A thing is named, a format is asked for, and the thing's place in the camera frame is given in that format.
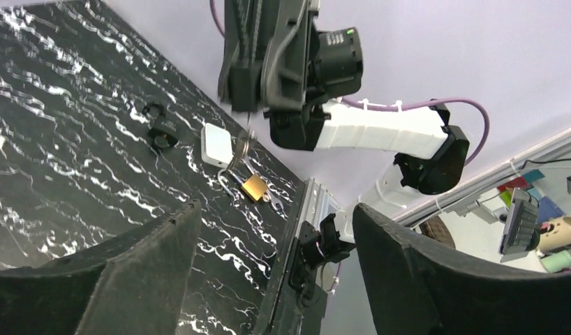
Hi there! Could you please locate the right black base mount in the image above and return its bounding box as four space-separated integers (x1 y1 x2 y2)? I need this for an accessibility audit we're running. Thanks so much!
288 214 355 308

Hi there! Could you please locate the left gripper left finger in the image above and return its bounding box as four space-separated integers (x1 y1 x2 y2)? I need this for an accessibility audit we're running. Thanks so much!
0 200 202 334

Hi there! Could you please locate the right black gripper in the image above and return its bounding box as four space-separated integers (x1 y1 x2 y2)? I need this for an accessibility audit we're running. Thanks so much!
218 0 364 113

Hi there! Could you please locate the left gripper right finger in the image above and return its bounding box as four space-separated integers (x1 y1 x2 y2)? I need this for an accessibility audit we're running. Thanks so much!
353 204 571 334

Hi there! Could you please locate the white square box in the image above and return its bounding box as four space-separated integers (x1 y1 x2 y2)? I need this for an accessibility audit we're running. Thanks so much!
201 123 233 168

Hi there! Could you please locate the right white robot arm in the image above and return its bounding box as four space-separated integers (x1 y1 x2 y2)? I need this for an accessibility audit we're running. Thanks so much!
218 1 469 211

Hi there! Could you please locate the brass padlock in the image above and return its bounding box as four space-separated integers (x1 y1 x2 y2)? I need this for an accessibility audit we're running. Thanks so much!
216 169 271 202

